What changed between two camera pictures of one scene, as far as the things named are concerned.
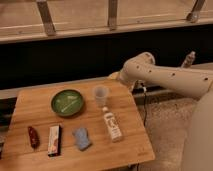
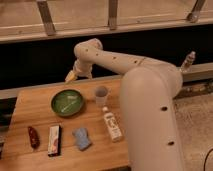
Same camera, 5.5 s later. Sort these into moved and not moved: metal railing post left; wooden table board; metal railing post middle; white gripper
Moved: white gripper
Not moved: wooden table board; metal railing post left; metal railing post middle
